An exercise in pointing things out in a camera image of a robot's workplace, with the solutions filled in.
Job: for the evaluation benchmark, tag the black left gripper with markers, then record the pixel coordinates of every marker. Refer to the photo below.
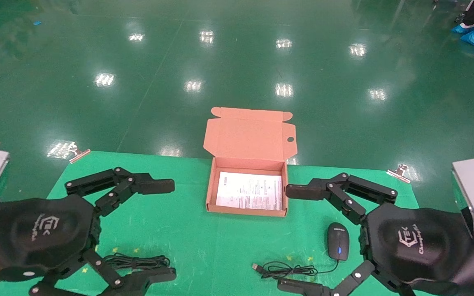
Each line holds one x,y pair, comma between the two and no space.
43,230

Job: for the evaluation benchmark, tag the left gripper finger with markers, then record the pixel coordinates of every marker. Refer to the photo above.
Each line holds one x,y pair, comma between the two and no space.
159,186
159,274

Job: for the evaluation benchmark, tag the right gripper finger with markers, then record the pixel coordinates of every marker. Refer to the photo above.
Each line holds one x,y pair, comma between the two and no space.
303,191
303,287

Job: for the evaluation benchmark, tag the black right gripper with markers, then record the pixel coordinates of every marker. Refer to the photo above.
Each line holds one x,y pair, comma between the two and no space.
418,242

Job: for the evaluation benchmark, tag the brown cardboard box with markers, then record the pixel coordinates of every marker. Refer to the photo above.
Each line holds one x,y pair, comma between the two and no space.
249,135

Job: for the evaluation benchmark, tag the green table mat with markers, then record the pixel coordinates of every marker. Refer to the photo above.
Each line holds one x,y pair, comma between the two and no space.
187,246

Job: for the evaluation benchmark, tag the white printed paper leaflet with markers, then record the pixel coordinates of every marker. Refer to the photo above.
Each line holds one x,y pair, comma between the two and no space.
249,191

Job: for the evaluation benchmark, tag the metal binder clip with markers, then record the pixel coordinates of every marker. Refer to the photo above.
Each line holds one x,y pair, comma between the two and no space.
399,173
78,154

